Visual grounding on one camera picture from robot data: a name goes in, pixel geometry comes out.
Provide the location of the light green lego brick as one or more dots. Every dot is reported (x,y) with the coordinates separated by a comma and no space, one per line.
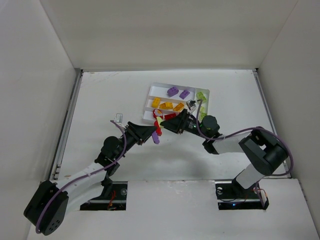
(201,109)
(203,114)

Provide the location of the yellow butterfly lego brick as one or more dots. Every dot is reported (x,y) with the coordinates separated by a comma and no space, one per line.
(156,102)

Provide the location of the light green small lego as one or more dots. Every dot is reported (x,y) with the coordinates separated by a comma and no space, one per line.
(201,96)

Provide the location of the red rounded lego brick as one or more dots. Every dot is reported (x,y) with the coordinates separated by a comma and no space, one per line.
(157,114)

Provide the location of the white sorting tray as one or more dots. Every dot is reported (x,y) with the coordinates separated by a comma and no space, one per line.
(159,90)

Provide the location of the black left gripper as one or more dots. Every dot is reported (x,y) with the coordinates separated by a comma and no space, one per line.
(135,134)

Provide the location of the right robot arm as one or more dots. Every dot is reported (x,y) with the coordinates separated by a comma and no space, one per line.
(263,150)

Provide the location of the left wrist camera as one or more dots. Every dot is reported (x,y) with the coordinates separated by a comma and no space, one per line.
(118,118)

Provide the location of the yellow long lego brick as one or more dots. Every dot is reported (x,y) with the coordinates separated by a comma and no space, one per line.
(179,107)

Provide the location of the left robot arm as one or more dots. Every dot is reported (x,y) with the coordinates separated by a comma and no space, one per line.
(49,204)

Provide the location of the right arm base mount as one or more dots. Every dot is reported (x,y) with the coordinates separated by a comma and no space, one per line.
(231,196)

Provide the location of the red curved lego brick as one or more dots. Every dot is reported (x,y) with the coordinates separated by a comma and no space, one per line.
(158,129)

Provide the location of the purple curved lego brick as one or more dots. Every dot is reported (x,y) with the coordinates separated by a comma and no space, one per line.
(155,138)

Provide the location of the yellow curved lego brick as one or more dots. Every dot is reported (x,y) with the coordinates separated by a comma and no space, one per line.
(166,106)

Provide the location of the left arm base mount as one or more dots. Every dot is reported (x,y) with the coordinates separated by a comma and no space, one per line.
(113,197)

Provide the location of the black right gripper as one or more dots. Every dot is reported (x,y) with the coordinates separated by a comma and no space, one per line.
(182,122)

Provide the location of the red large lego brick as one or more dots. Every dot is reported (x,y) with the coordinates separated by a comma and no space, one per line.
(170,116)

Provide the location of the purple butterfly lego brick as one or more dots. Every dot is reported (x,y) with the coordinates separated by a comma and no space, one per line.
(184,94)

